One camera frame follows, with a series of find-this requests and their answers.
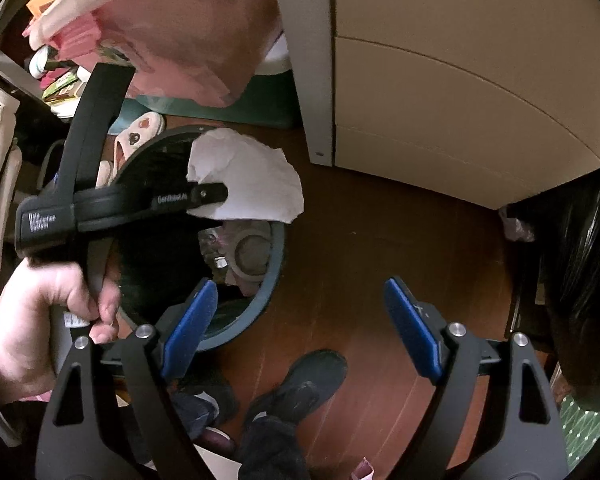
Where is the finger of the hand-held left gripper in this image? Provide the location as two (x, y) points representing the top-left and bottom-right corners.
(192, 182), (229, 209)

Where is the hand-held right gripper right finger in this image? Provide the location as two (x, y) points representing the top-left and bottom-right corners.
(384, 276), (571, 480)

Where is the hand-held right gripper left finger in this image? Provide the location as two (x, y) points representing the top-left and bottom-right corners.
(35, 278), (219, 480)

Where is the white paper tissue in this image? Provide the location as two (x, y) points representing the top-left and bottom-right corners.
(186, 128), (303, 224)

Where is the black round trash bin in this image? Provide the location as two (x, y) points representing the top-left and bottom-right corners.
(101, 126), (287, 352)

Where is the person's left hand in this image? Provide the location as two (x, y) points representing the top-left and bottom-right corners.
(0, 259), (122, 404)

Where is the crumpled clear wrapper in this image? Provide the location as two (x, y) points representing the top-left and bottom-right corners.
(198, 227), (236, 286)

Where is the black shoe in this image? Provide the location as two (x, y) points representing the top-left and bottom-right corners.
(170, 375), (237, 442)
(245, 350), (349, 428)

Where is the used beige tape roll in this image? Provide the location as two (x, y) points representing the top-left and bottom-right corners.
(228, 227), (275, 282)

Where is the beige slipper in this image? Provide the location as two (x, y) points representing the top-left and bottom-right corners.
(114, 112), (165, 166)
(96, 159), (119, 189)

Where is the dark green box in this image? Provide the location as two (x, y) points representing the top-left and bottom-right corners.
(135, 72), (297, 131)

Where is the person's dark trouser leg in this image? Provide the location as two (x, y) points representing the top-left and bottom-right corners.
(235, 417), (312, 480)

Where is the grey shelf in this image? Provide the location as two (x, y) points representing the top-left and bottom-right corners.
(0, 0), (81, 107)

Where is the pink plastic bag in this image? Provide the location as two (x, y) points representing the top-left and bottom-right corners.
(30, 0), (286, 108)

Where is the black plastic bag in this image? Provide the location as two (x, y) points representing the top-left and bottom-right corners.
(500, 160), (600, 411)

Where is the green patterned mat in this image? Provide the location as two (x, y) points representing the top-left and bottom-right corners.
(560, 392), (600, 472)

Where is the cream cabinet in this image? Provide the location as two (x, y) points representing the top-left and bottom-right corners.
(270, 0), (600, 211)

